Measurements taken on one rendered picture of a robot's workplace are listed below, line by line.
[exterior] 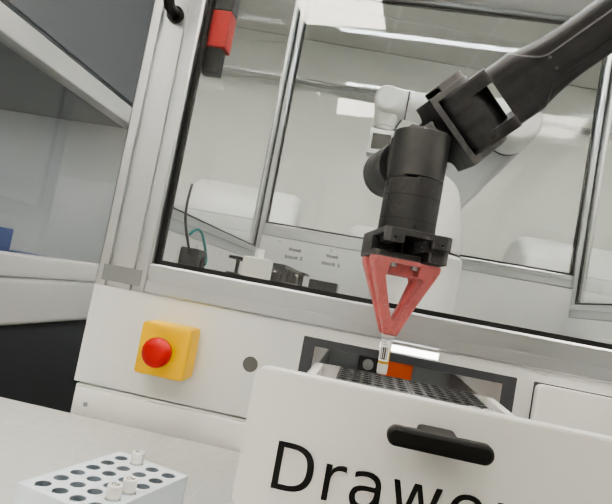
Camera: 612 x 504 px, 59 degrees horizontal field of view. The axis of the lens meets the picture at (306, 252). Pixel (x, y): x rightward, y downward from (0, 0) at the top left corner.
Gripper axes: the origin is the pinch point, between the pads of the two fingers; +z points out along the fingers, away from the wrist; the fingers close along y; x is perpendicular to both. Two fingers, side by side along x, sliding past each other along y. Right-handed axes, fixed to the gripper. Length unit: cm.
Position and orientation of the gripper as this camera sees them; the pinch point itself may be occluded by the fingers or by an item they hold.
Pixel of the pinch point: (389, 326)
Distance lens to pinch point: 55.2
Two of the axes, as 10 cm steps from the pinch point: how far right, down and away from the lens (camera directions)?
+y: -1.0, 0.5, 9.9
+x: -9.8, -1.9, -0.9
